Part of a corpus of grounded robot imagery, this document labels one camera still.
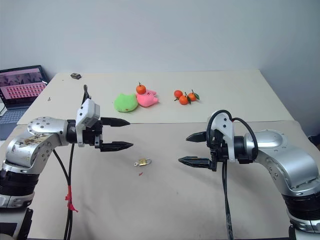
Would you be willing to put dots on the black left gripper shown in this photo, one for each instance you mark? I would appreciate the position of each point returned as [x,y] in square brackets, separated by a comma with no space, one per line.
[96,135]

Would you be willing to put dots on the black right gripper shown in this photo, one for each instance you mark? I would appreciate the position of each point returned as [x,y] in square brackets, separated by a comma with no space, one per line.
[219,150]

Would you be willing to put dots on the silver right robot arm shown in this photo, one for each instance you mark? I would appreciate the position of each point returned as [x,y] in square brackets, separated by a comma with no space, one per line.
[287,160]

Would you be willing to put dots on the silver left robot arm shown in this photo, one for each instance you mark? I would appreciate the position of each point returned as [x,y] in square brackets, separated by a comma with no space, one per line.
[37,140]

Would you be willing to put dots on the green plush toy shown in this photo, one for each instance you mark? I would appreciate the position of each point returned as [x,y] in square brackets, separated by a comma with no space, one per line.
[125,103]

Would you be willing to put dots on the small brass padlock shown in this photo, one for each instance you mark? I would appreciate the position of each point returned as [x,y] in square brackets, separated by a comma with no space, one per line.
[144,162]

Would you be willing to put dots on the pink plush toy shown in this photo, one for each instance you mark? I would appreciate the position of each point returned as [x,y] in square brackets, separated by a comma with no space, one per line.
[147,100]

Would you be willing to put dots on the beige table cover sheet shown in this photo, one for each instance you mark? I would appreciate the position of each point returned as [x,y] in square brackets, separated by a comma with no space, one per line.
[160,200]
[225,110]

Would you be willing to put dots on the orange mandarin with leaf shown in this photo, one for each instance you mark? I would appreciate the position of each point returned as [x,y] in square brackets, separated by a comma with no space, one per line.
[184,100]
[192,97]

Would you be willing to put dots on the orange mandarin with stem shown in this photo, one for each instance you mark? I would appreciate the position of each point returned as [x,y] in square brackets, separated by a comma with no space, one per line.
[141,89]

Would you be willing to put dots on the orange mandarin without leaf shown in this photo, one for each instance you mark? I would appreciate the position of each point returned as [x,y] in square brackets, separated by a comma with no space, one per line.
[178,93]

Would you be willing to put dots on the small dark box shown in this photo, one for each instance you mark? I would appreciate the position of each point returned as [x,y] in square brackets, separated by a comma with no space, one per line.
[75,75]

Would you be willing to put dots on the small silver metal piece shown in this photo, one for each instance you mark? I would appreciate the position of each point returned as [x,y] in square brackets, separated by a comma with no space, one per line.
[49,99]

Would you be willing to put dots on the grey laptop with pink screen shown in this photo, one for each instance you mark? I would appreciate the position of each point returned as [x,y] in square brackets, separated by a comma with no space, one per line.
[20,85]

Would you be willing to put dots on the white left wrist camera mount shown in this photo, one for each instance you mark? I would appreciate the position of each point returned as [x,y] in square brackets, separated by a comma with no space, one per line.
[87,112]

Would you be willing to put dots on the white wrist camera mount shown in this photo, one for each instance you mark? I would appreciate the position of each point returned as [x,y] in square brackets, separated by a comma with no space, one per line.
[87,112]
[226,125]

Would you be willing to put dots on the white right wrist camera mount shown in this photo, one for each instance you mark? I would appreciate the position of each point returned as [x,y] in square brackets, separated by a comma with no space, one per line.
[226,125]

